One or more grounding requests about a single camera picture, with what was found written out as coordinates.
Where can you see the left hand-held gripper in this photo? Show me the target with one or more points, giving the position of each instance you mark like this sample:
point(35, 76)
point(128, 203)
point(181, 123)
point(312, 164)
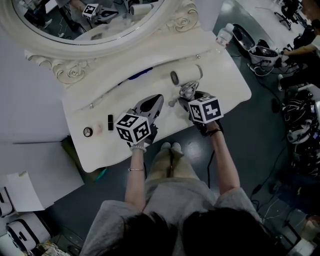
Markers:
point(132, 127)

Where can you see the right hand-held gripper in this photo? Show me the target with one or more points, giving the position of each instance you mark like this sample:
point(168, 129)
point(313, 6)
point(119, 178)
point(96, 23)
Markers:
point(207, 110)

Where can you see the white hair dryer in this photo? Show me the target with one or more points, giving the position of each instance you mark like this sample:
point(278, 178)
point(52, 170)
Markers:
point(187, 73)

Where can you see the white ornate dressing table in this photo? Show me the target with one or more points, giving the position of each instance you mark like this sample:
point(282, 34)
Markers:
point(220, 82)

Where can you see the person's left forearm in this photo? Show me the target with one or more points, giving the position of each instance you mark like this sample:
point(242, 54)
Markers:
point(135, 185)

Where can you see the person's right forearm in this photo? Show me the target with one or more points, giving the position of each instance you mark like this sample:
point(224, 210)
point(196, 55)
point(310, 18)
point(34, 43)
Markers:
point(225, 165)

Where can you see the black lipstick tube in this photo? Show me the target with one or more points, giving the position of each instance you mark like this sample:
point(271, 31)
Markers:
point(110, 122)

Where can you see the person's left white shoe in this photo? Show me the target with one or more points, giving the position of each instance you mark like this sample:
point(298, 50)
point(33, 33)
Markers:
point(166, 145)

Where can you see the person's white shoe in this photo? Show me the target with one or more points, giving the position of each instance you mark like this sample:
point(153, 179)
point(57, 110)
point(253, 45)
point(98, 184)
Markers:
point(166, 145)
point(177, 147)

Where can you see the person's right white shoe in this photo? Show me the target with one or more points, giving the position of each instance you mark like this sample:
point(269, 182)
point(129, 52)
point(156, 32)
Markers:
point(177, 147)

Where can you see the small round black tin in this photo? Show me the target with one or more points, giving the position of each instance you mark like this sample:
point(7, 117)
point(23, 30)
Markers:
point(88, 132)

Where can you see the blue comb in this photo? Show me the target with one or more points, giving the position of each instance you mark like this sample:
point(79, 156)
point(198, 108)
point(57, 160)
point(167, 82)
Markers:
point(140, 73)

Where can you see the green rolled mat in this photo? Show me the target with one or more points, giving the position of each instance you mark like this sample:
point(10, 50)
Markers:
point(71, 152)

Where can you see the person's grey dress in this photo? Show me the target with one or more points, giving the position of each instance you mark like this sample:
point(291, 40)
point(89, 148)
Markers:
point(175, 195)

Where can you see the clear plastic water bottle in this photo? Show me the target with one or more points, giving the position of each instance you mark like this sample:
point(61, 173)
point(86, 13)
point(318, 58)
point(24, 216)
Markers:
point(223, 35)

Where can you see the grey oval shell case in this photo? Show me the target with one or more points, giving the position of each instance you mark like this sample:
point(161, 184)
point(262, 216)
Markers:
point(243, 37)

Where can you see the black power adapter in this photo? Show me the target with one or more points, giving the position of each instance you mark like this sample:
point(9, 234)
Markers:
point(275, 105)

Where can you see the white open equipment case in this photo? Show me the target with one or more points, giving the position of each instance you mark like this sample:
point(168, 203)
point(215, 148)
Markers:
point(262, 56)

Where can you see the white foam board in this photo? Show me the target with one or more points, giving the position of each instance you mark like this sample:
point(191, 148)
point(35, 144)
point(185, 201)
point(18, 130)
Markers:
point(50, 170)

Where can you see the black office chair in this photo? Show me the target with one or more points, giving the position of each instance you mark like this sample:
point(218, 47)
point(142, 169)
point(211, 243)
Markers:
point(287, 12)

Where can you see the oval mirror with ornate frame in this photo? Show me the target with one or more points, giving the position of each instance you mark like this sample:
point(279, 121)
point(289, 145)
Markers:
point(100, 48)

